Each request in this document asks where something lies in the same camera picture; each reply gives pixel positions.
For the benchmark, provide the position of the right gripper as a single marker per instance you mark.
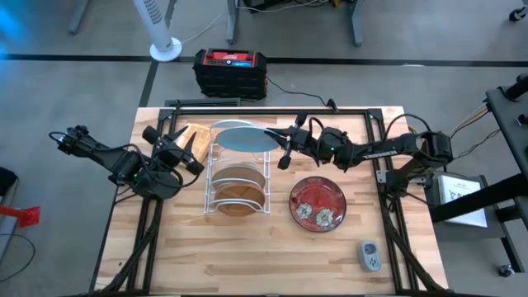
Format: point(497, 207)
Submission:
point(303, 138)

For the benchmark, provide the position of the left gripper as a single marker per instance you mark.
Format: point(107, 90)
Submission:
point(171, 152)

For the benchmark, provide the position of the teal patterned plate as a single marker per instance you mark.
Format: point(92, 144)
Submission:
point(247, 140)

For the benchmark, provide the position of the plain beige plate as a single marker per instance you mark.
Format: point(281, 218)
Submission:
point(239, 175)

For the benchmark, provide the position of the red floral plate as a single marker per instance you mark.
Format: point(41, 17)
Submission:
point(317, 194)

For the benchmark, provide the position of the brown wooden plate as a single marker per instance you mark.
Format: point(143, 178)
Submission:
point(239, 206)

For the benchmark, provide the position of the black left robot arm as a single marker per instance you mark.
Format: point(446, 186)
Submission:
point(119, 163)

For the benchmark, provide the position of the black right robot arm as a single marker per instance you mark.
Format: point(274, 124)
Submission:
point(383, 152)

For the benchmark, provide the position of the black ribbed bar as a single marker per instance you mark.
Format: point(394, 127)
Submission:
point(202, 102)

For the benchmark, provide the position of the red black power station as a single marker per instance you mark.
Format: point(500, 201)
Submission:
point(229, 78)

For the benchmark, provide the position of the white tower fan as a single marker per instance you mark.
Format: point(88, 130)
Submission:
point(165, 49)

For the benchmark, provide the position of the grey desk leg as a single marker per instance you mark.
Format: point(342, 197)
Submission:
point(232, 24)
point(357, 24)
point(76, 20)

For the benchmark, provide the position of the small grey plug device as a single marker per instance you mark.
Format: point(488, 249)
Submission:
point(369, 255)

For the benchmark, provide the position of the red plastic object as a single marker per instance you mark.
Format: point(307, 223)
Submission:
point(24, 215)

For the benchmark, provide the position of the dark storage bin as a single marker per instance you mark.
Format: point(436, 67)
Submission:
point(6, 185)

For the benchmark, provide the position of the white paper manual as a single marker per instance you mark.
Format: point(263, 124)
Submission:
point(462, 202)

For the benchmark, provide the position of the grey side tray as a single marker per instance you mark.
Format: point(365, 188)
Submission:
point(458, 233)

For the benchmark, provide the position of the black equipment stand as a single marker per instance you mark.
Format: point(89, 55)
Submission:
point(507, 119)

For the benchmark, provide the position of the black caster wheel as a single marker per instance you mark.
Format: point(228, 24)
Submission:
point(505, 270)
point(517, 14)

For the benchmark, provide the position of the black aluminium table frame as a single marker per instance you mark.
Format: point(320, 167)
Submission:
point(268, 111)

